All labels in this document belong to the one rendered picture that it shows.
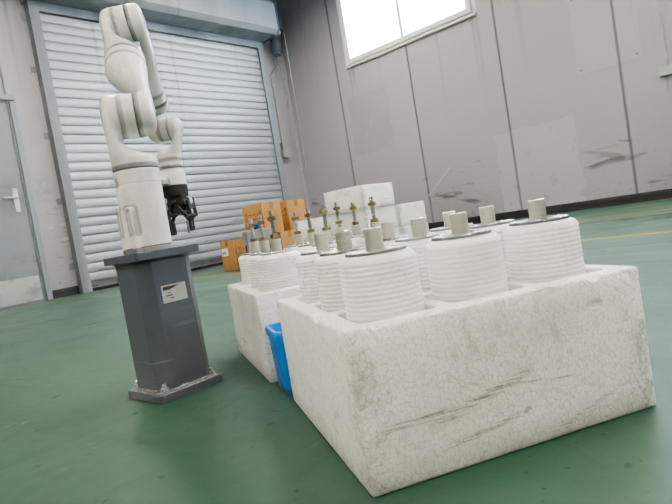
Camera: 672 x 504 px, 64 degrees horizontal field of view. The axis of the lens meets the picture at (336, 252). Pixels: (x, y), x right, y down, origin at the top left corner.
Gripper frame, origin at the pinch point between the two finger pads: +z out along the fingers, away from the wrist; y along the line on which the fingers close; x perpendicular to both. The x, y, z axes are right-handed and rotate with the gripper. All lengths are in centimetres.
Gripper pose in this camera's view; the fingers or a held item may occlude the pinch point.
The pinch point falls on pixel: (182, 232)
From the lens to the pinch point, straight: 170.0
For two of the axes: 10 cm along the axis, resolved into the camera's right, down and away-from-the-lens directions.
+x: -6.1, 1.4, -7.8
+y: -7.8, 0.7, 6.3
